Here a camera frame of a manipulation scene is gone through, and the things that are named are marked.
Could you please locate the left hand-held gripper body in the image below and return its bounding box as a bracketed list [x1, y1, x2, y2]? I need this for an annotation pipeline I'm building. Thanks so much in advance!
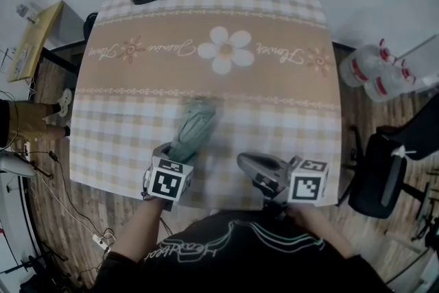
[141, 143, 195, 212]

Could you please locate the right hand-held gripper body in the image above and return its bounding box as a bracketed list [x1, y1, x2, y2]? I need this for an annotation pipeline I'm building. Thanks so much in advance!
[252, 154, 331, 214]

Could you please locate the green umbrella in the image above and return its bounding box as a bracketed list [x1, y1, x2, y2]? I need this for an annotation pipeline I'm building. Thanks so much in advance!
[170, 96, 220, 163]

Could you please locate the person's left forearm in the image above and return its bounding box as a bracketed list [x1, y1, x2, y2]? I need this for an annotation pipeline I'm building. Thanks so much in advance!
[115, 197, 172, 264]

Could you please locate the person's right forearm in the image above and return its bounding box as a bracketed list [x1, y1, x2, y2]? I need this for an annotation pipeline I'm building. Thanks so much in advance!
[287, 205, 358, 259]

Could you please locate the black office chair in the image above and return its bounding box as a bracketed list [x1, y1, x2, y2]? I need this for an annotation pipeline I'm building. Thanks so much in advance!
[337, 92, 439, 220]

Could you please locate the white power strip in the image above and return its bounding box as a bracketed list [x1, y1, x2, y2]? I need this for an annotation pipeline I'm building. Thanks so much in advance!
[91, 232, 115, 250]

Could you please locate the person's black printed shirt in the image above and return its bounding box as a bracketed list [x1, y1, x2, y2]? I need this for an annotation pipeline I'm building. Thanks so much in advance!
[91, 211, 394, 293]

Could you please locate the checkered flower print tablecloth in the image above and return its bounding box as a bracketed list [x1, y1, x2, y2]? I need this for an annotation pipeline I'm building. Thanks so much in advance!
[69, 0, 343, 211]

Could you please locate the pack of clear water bottles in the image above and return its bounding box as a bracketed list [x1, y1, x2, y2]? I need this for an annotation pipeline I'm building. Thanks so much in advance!
[339, 38, 418, 104]

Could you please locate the white rounded device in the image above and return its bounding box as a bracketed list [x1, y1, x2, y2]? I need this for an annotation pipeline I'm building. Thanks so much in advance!
[0, 150, 37, 179]

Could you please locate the black chair backrest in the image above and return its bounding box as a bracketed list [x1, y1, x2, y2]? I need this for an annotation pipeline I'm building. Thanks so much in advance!
[82, 11, 100, 43]

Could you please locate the yellow cardboard box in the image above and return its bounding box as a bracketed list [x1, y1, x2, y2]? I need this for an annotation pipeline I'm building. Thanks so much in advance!
[6, 0, 67, 84]

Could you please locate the black table frame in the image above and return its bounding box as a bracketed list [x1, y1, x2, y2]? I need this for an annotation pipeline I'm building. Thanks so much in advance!
[40, 40, 87, 77]

